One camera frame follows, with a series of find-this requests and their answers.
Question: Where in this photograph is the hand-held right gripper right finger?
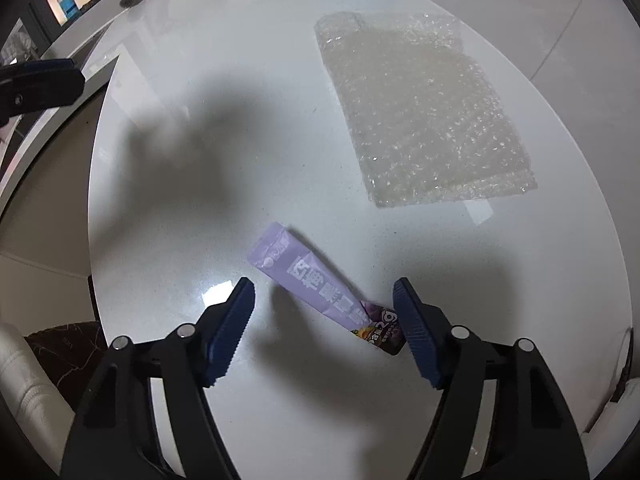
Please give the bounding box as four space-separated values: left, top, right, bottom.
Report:
392 276 591 480

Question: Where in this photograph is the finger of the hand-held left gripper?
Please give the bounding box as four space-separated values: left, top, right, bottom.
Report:
0 58 76 78
0 69 86 127

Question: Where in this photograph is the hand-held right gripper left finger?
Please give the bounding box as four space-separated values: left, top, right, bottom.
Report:
60 276 257 480

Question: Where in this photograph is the purple sachet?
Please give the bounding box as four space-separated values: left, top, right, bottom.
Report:
246 221 407 357

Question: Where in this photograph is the black framed window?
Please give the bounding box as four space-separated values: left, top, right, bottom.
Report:
0 0 117 68

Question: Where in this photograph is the dark patterned cloth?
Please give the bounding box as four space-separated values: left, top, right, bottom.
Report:
25 322 108 411

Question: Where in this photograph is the white leather chair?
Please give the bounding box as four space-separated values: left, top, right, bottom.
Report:
0 322 76 461

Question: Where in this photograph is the clear bubble wrap sheet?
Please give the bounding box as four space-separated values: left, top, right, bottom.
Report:
314 10 538 209

